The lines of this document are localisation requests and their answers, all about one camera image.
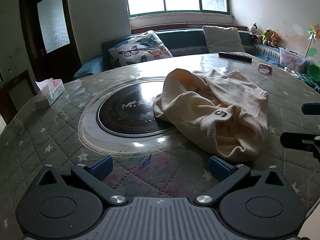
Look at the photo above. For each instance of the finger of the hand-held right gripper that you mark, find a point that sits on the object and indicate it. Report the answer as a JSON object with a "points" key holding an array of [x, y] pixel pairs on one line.
{"points": [[297, 140], [311, 108]]}

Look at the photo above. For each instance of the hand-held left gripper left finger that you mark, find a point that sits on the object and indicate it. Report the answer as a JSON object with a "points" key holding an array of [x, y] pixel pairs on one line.
{"points": [[102, 168]]}

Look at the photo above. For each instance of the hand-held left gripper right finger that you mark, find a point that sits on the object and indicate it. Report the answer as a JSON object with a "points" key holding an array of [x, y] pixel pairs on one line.
{"points": [[219, 168]]}

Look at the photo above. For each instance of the cream garment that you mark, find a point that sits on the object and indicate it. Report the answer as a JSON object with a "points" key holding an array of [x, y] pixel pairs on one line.
{"points": [[215, 115]]}

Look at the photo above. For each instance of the green plastic basket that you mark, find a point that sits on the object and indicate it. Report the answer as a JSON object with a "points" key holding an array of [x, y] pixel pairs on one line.
{"points": [[314, 71]]}

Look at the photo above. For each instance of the black round cooktop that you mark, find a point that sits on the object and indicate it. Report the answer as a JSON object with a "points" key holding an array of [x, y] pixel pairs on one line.
{"points": [[120, 116]]}

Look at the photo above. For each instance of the clear plastic container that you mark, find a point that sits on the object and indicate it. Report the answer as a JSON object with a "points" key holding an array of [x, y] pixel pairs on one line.
{"points": [[291, 57]]}

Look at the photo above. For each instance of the small pink object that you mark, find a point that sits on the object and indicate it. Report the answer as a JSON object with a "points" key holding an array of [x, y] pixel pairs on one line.
{"points": [[265, 68]]}

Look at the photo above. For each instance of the colourful pinwheel flower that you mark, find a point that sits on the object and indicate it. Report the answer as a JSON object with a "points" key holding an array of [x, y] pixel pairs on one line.
{"points": [[314, 31]]}

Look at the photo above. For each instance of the orange plush toy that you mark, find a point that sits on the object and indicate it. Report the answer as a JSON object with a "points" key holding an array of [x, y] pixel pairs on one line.
{"points": [[274, 39]]}

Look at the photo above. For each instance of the green and brown plush toy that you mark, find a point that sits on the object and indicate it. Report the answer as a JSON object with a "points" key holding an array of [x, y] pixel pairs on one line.
{"points": [[266, 37]]}

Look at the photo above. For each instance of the black remote control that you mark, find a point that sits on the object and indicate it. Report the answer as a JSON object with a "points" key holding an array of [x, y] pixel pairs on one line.
{"points": [[235, 56]]}

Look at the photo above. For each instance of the tissue box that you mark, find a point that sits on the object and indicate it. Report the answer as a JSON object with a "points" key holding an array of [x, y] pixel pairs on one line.
{"points": [[50, 91]]}

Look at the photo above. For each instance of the black and white plush toy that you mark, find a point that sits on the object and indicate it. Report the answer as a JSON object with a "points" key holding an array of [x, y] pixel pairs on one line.
{"points": [[253, 28]]}

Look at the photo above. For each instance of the plain white pillow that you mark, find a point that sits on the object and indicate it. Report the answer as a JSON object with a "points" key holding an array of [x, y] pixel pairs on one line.
{"points": [[222, 38]]}

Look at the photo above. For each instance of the dark wooden cabinet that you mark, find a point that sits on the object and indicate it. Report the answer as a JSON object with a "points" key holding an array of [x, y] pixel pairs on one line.
{"points": [[17, 92]]}

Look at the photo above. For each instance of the butterfly print pillow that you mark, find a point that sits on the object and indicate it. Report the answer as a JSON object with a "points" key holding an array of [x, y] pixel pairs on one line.
{"points": [[140, 48]]}

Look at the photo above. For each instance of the teal sofa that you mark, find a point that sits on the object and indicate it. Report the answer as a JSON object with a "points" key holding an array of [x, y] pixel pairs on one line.
{"points": [[185, 41]]}

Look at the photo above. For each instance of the dark door with frosted glass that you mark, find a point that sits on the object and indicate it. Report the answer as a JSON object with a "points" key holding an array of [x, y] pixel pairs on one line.
{"points": [[52, 22]]}

